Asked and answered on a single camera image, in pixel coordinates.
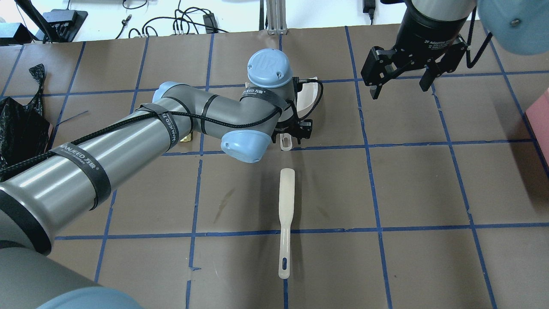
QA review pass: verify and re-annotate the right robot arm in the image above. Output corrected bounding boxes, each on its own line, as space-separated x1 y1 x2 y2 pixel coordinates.
361 0 549 100

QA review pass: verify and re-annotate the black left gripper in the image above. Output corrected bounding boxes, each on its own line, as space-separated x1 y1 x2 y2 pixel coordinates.
273 115 313 143

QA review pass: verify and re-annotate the bin with black bag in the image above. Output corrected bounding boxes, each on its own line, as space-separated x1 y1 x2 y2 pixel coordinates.
0 64 51 168

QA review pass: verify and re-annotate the black dock box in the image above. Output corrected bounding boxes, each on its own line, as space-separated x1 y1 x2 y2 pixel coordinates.
43 9 88 42

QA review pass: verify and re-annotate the pink box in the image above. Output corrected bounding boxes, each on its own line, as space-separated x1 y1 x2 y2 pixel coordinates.
526 88 549 164

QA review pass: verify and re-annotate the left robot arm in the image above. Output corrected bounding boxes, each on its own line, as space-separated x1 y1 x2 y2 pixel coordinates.
0 48 323 309

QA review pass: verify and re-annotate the black power adapter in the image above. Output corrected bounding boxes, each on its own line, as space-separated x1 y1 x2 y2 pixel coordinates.
203 12 220 33

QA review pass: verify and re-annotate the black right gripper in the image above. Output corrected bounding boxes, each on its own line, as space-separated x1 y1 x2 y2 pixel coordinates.
361 9 468 100

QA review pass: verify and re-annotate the aluminium frame post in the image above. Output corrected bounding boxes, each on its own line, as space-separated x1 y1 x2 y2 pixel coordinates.
266 0 288 35

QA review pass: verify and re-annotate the yellow bread piece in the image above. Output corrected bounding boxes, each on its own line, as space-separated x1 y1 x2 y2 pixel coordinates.
180 133 193 143

